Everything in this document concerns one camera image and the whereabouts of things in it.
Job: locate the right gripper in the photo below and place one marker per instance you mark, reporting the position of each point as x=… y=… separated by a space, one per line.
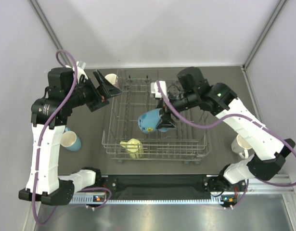
x=166 y=120

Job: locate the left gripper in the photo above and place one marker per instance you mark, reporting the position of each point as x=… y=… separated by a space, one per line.
x=107 y=90

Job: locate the blue floral mug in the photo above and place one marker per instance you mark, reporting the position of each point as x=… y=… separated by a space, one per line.
x=148 y=121

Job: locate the yellow mug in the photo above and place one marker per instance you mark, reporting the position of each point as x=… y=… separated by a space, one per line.
x=133 y=147

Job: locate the plain blue mug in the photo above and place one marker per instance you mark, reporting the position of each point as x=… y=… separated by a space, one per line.
x=70 y=140

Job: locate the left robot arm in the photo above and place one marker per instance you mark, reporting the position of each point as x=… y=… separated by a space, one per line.
x=49 y=118

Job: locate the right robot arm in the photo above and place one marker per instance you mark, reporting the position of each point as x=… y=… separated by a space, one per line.
x=270 y=150

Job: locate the pink mug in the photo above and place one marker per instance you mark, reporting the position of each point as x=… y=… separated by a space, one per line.
x=112 y=82

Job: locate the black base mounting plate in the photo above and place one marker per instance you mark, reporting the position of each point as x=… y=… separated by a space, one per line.
x=198 y=182

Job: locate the white mug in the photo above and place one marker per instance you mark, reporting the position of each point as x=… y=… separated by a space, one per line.
x=241 y=147

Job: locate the grey wire dish rack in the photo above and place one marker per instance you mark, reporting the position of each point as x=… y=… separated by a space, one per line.
x=183 y=143

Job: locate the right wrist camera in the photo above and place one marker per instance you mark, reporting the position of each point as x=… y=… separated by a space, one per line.
x=155 y=88

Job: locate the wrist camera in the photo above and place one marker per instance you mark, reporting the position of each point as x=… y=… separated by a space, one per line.
x=81 y=67
x=155 y=88

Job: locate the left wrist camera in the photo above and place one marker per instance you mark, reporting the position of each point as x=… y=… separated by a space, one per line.
x=81 y=67

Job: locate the aluminium frame rail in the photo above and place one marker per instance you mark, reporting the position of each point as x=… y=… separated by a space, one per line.
x=97 y=196

